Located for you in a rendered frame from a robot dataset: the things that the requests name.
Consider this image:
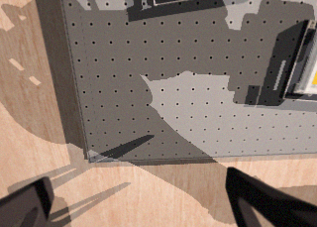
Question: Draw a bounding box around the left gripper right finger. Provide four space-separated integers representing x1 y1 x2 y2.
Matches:
225 167 317 227

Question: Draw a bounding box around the grey perforated base plate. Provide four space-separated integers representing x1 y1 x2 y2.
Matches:
60 0 317 164

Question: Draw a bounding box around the clear plastic plate lid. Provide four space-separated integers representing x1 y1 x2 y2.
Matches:
300 48 317 94

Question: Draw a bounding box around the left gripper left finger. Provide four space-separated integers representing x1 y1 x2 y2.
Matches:
0 176 54 227

